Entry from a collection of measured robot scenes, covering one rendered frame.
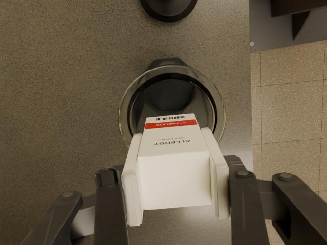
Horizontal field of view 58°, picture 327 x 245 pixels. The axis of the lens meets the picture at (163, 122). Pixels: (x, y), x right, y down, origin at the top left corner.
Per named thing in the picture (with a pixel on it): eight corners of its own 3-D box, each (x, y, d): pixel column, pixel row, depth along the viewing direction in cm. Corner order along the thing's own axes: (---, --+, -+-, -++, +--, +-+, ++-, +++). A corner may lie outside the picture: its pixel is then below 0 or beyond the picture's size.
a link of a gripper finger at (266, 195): (236, 197, 13) (304, 192, 13) (217, 155, 18) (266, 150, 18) (237, 226, 14) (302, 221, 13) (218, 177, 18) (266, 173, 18)
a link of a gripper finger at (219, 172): (213, 168, 15) (229, 166, 15) (199, 127, 21) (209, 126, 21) (216, 220, 15) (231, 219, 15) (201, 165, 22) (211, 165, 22)
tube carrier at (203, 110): (140, 120, 51) (125, 174, 31) (133, 57, 49) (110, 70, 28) (202, 114, 51) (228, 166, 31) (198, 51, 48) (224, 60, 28)
